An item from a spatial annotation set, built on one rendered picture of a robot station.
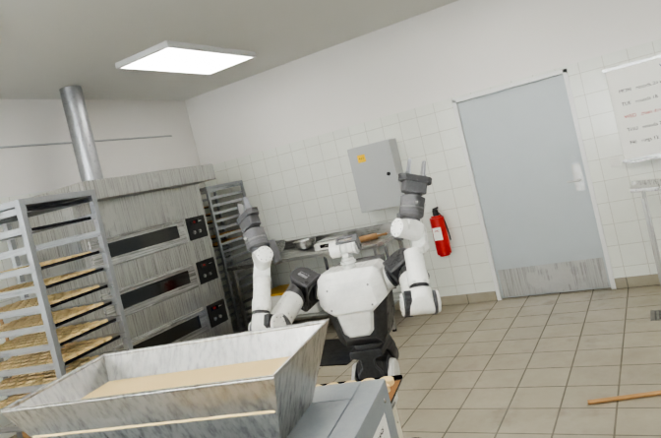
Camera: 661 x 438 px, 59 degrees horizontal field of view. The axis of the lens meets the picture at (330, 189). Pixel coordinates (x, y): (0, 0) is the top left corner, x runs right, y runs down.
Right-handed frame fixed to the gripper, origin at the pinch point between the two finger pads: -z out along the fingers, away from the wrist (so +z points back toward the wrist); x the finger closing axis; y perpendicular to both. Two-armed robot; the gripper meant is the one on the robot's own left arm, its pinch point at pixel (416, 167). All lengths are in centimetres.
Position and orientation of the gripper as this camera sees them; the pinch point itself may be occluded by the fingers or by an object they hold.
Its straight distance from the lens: 212.8
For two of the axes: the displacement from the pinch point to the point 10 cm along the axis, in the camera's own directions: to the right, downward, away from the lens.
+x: -9.7, -1.6, -1.8
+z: -1.3, 9.7, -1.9
